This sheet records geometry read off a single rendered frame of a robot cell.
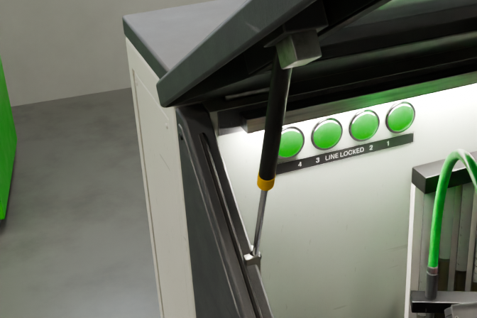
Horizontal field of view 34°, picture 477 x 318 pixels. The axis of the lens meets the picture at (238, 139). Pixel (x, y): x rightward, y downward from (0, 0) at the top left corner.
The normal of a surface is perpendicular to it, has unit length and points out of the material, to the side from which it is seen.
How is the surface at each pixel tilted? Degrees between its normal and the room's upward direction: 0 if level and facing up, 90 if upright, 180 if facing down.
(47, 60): 90
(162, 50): 0
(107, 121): 0
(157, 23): 0
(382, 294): 90
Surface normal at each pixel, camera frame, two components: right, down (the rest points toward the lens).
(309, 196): 0.36, 0.40
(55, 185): -0.06, -0.89
